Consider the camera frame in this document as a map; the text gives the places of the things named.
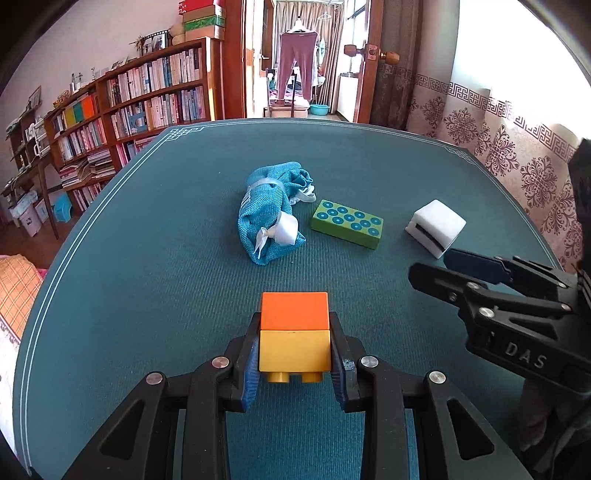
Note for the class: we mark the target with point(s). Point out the dark cloth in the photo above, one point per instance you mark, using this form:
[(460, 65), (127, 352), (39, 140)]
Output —
[(582, 184)]

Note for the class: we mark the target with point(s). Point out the white sponge block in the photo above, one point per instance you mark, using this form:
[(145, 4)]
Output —
[(438, 217)]

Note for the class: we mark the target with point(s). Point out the low wooden bookcase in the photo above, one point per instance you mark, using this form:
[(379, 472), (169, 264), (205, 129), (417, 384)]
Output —
[(78, 138)]

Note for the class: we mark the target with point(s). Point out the green block with blue dots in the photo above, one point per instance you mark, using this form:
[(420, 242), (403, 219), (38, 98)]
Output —
[(346, 221)]

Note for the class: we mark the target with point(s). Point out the blue plastic stool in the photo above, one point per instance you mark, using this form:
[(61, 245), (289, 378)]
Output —
[(62, 208)]

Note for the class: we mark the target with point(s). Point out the picture frame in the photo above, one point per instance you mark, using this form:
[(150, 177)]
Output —
[(157, 41)]

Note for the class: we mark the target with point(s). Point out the brown curtain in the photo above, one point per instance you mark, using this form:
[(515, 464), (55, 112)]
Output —
[(392, 92)]

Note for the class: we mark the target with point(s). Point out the orange and yellow toy block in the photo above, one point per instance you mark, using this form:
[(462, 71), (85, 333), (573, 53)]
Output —
[(295, 341)]

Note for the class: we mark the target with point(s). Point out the orange plaid blanket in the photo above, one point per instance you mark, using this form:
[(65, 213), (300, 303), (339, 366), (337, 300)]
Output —
[(18, 290)]

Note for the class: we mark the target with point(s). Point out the beige box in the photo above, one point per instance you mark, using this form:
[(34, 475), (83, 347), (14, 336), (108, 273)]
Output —
[(207, 33)]

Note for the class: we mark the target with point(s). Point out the tall wooden bookcase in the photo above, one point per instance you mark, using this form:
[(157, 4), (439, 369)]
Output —
[(161, 92)]

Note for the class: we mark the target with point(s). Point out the beige patterned curtain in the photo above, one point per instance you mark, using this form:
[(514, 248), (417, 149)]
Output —
[(508, 147)]

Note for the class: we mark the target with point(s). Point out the wooden shelf unit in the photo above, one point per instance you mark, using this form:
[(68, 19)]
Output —
[(23, 175)]

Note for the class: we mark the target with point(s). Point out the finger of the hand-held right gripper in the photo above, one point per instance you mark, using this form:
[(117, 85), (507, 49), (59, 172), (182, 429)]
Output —
[(438, 279), (475, 266)]

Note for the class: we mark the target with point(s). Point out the floral bed sheet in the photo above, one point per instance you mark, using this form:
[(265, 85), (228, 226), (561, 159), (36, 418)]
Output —
[(7, 392)]

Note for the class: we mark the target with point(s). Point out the teal plastic basin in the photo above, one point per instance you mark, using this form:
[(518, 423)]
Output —
[(319, 110)]

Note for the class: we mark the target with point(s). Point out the white storage bins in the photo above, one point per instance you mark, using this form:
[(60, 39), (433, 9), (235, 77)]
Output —
[(27, 214)]

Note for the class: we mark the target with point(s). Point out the green box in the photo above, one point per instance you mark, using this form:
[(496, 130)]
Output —
[(205, 24)]

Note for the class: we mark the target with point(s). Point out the wooden door with knobs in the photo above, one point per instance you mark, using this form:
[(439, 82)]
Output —
[(369, 92)]

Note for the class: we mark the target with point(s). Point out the small dried plant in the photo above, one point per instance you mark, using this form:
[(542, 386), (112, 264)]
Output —
[(138, 46)]

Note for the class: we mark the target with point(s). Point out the olive box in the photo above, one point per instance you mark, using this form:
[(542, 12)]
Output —
[(203, 14)]

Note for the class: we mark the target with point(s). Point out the blue knit pouch white ribbon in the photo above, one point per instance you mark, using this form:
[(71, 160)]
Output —
[(263, 217)]

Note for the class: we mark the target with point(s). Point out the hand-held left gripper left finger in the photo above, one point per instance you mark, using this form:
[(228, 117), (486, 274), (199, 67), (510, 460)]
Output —
[(251, 383)]

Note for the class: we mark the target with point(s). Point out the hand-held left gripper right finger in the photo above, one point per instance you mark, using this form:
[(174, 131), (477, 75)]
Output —
[(339, 374)]

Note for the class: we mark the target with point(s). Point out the hanging mauve pants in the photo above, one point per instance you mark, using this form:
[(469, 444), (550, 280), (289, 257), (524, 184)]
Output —
[(295, 60)]

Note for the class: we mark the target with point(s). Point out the wooden chair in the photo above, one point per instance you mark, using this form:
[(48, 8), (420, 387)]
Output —
[(286, 108)]

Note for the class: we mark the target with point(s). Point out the round woven basket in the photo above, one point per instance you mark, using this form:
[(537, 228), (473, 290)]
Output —
[(178, 34)]

